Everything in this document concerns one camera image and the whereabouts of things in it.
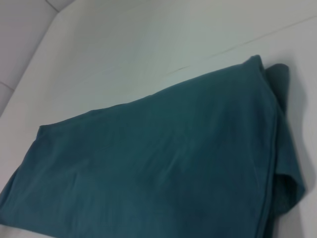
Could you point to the blue-green shirt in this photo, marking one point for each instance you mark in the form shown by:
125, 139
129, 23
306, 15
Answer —
161, 161

